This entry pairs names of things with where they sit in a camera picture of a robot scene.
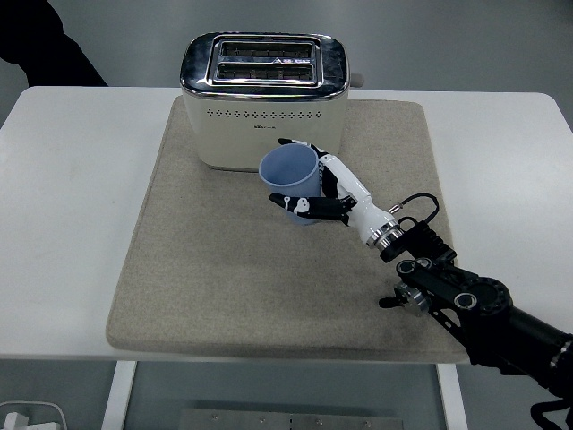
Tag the white table leg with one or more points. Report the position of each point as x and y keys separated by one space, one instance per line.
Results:
x=452 y=398
x=118 y=394

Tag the beige felt mat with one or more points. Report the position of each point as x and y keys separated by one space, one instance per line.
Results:
x=224 y=277

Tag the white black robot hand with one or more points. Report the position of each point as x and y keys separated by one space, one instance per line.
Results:
x=358 y=201

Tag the blue plastic cup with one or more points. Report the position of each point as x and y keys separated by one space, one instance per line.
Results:
x=286 y=170

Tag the cream and chrome toaster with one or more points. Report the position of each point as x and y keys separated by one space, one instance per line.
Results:
x=250 y=134

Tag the white block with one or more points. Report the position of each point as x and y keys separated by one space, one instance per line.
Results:
x=15 y=422

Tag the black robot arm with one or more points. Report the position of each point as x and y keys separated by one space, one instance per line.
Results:
x=488 y=304

